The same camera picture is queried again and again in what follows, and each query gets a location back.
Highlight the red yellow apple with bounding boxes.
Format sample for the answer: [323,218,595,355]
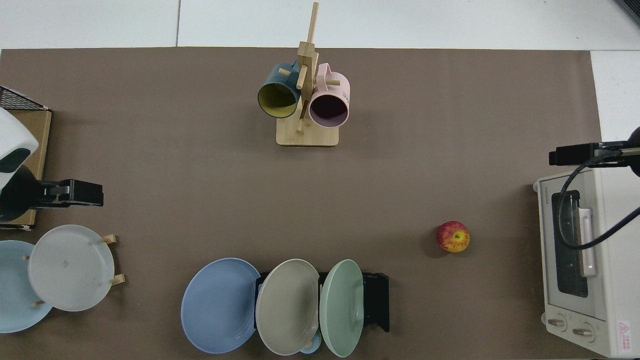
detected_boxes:
[436,221,471,253]

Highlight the small blue round thing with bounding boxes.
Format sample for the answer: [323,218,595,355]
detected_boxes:
[299,330,322,355]

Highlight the black dish rack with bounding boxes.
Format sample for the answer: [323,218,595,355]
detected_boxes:
[255,271,390,333]

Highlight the pink cup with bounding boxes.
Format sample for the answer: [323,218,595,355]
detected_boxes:
[308,62,351,128]

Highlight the wooden plate rack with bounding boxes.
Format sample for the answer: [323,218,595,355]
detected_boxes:
[22,234,126,307]

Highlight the pale toaster oven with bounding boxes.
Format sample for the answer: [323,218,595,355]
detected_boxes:
[532,167,640,359]

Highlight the wooden cup stand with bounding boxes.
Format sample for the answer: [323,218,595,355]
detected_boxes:
[276,1,341,147]

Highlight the beige plate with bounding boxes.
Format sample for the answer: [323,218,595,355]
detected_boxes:
[255,258,321,356]

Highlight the brown table cloth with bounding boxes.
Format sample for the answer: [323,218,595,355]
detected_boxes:
[0,47,603,360]

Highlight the grey white plate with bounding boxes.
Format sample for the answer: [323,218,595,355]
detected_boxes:
[27,224,116,313]

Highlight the green plate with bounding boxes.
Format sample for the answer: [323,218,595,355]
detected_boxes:
[319,259,365,358]

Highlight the light blue plate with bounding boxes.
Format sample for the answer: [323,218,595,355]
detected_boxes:
[0,240,54,334]

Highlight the dark teal cup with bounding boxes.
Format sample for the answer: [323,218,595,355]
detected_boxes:
[257,61,302,119]

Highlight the wire basket with wooden floor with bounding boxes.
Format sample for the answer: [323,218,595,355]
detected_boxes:
[0,85,53,232]

